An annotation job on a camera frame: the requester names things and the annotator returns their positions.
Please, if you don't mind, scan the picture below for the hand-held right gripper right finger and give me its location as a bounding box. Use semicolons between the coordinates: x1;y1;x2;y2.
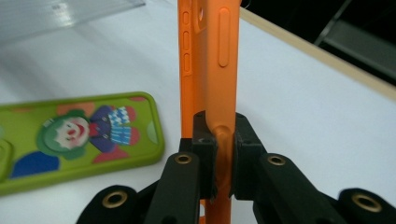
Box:
233;112;268;201

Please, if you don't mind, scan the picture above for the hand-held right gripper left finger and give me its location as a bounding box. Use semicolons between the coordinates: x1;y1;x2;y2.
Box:
179;110;218;200

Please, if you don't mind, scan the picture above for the green clown phone case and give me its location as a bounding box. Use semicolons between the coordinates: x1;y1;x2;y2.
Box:
0;91;166;197

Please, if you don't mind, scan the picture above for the orange phone case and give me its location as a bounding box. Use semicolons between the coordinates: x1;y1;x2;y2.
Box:
177;0;243;224

